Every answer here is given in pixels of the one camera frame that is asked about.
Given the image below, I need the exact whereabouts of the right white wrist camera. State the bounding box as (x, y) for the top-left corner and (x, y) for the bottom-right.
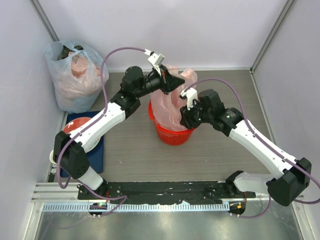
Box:
(179, 87), (198, 110)

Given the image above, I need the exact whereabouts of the pink plastic trash bag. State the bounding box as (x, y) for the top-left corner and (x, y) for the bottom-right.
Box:
(150, 65), (198, 132)

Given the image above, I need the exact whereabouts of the blue bag of trash bags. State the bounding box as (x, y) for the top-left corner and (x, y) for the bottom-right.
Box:
(44, 40), (109, 113)

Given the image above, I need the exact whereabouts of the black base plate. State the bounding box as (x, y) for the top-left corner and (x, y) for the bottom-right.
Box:
(77, 180), (257, 205)

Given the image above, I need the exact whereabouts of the pink and white mug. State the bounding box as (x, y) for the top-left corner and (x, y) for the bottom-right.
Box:
(49, 150), (57, 165)

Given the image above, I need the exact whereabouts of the red and teal plate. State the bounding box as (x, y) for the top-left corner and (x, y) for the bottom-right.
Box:
(62, 117), (101, 152)

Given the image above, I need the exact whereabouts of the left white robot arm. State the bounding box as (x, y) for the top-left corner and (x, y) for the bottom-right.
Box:
(52, 65), (186, 200)

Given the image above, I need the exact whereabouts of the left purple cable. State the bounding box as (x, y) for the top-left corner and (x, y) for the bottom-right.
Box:
(55, 46), (153, 230)

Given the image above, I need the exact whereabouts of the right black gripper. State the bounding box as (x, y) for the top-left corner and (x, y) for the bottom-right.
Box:
(180, 98), (213, 130)

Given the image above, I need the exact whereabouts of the red mesh trash bin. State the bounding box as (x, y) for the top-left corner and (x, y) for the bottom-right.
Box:
(148, 101), (195, 146)

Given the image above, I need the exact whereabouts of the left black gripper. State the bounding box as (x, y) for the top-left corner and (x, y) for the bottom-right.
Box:
(135, 64), (185, 99)

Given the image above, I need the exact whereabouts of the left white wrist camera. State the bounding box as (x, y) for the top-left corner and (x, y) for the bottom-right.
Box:
(144, 49), (165, 76)

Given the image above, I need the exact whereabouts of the dark blue mat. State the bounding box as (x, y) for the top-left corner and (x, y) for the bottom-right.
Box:
(66, 111), (105, 174)

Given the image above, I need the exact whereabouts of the white slotted cable duct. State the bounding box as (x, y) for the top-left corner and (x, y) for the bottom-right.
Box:
(42, 201), (230, 213)

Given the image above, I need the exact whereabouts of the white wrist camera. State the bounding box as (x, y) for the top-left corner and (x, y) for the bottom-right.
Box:
(179, 87), (198, 110)
(144, 49), (165, 76)

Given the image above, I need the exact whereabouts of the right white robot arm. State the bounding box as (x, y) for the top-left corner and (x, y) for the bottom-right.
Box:
(179, 88), (312, 207)

